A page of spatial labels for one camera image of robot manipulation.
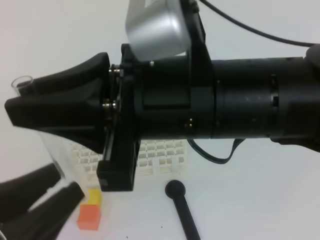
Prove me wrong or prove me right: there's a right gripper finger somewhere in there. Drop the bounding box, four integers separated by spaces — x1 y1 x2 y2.
4 82 106 154
19 52 110 96

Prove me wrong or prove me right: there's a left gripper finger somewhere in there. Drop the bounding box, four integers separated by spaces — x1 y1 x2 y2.
4 182 85 240

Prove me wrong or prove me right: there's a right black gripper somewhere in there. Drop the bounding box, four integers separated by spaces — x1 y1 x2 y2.
96 0 216 193

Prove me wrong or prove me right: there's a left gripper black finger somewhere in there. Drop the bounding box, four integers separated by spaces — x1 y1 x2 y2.
0 163 60 223

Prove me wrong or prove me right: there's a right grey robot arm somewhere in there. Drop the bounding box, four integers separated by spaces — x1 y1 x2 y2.
4 0 320 192

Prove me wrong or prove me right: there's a white test tube rack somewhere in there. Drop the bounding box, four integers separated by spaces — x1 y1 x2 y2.
64 139 188 189

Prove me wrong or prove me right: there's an orange cube block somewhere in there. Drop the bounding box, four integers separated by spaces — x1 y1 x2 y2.
76 204 101 231

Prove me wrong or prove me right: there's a yellow cube block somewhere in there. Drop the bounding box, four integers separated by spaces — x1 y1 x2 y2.
86 188 103 208

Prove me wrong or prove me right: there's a black camera cable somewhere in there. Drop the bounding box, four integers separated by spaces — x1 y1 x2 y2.
187 0 316 165

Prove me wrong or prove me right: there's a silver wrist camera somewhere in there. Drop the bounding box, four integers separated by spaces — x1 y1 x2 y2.
125 0 191 62

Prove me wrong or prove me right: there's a black round-headed handle tool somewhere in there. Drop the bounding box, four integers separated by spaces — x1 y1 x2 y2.
165 180 201 240

